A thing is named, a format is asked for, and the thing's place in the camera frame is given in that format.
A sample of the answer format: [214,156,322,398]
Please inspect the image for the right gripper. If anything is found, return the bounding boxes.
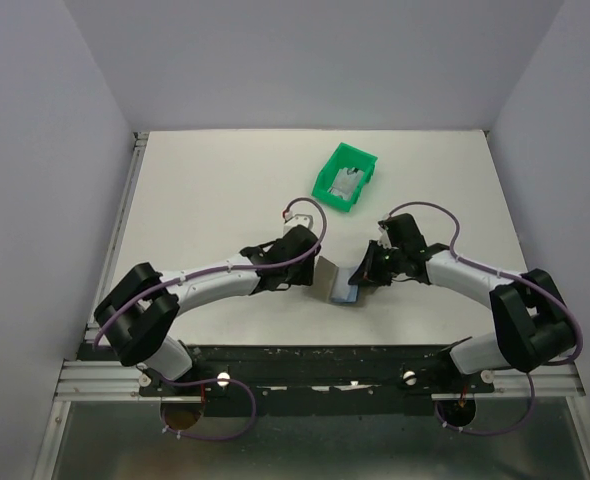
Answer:
[349,239,405,287]

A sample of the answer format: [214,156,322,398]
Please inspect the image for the grey card holder wallet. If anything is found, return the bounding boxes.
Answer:
[310,257,359,305]

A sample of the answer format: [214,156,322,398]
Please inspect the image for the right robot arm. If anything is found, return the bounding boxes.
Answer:
[348,213,577,392]

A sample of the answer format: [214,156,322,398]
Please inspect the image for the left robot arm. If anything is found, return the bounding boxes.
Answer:
[93,225,320,395]

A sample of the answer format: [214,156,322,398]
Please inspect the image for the cards in green bin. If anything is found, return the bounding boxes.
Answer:
[328,168,364,201]

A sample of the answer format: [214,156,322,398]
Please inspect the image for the green plastic bin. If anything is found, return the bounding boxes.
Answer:
[311,143,378,213]

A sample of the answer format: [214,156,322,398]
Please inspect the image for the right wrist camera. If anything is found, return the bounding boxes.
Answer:
[378,214,393,249]

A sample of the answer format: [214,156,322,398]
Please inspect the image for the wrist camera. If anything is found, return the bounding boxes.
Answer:
[283,211,314,234]
[378,214,393,249]

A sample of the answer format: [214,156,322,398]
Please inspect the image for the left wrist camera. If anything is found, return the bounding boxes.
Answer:
[283,211,314,234]

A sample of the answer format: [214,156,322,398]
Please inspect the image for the aluminium left side rail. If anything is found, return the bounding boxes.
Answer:
[82,132,150,351]

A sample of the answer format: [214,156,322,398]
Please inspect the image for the aluminium rail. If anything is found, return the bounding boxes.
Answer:
[54,361,586,403]
[82,132,150,351]

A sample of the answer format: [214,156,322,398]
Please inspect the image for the aluminium front rail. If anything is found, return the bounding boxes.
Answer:
[54,361,586,403]

